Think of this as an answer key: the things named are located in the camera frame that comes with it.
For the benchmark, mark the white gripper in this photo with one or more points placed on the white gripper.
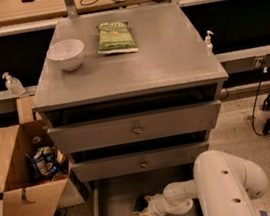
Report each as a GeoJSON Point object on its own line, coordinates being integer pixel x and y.
{"type": "Point", "coordinates": [155, 206]}

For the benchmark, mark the green yellow sponge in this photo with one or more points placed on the green yellow sponge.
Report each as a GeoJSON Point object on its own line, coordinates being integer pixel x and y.
{"type": "Point", "coordinates": [141, 205]}

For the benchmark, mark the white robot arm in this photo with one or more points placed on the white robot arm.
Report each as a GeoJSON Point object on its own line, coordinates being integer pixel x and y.
{"type": "Point", "coordinates": [224, 185]}

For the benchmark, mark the grey bottom drawer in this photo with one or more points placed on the grey bottom drawer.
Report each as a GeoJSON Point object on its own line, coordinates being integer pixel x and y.
{"type": "Point", "coordinates": [116, 196]}

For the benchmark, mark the grey drawer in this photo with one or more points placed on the grey drawer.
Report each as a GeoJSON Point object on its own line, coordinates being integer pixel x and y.
{"type": "Point", "coordinates": [141, 127]}
{"type": "Point", "coordinates": [91, 170]}
{"type": "Point", "coordinates": [116, 196]}

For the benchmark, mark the grey middle drawer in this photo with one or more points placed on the grey middle drawer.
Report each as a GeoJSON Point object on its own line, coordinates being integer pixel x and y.
{"type": "Point", "coordinates": [91, 170]}

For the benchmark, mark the grey top drawer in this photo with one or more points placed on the grey top drawer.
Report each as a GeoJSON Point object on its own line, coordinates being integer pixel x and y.
{"type": "Point", "coordinates": [141, 127]}

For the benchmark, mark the grey drawer cabinet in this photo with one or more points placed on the grey drawer cabinet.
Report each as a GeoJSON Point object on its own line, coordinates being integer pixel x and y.
{"type": "Point", "coordinates": [171, 69]}

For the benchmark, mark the snack packages in box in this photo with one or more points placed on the snack packages in box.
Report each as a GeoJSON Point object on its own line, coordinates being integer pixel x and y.
{"type": "Point", "coordinates": [46, 161]}

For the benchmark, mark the cardboard box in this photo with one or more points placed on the cardboard box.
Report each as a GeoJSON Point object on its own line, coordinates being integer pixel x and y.
{"type": "Point", "coordinates": [20, 194]}

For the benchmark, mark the white bowl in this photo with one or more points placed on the white bowl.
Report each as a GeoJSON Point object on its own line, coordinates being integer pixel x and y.
{"type": "Point", "coordinates": [67, 54]}

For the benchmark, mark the green chip bag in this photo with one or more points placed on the green chip bag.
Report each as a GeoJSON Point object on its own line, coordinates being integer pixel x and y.
{"type": "Point", "coordinates": [115, 37]}

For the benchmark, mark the white pump bottle right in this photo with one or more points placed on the white pump bottle right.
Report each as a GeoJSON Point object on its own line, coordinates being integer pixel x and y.
{"type": "Point", "coordinates": [208, 42]}

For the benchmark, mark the clear sanitizer bottle left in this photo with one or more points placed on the clear sanitizer bottle left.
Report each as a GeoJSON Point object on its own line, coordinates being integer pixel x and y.
{"type": "Point", "coordinates": [13, 84]}

